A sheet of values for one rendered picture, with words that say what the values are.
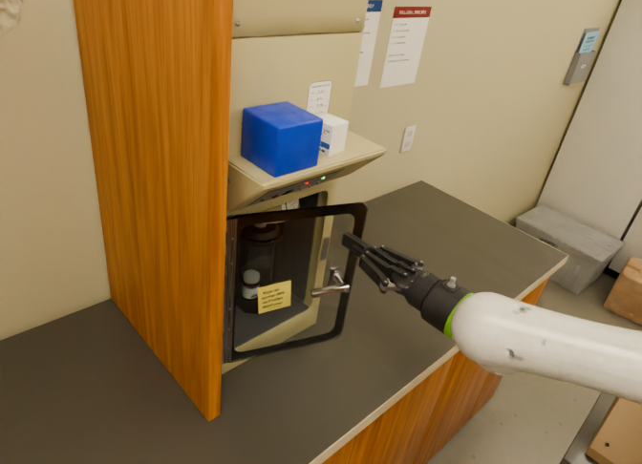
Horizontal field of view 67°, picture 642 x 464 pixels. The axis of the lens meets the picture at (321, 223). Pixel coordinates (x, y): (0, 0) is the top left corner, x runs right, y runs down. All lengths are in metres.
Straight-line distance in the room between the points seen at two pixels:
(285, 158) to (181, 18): 0.26
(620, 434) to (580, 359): 0.63
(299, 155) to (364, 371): 0.65
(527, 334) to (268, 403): 0.65
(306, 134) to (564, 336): 0.49
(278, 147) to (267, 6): 0.22
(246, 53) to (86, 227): 0.69
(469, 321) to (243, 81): 0.52
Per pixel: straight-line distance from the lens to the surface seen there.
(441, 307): 0.90
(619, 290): 3.62
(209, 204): 0.79
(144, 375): 1.25
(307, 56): 0.93
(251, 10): 0.84
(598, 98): 3.76
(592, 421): 1.44
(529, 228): 3.62
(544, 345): 0.74
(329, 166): 0.90
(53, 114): 1.21
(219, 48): 0.70
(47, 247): 1.35
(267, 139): 0.81
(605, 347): 0.73
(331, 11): 0.95
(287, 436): 1.14
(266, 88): 0.89
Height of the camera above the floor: 1.88
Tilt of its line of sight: 31 degrees down
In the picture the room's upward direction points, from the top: 9 degrees clockwise
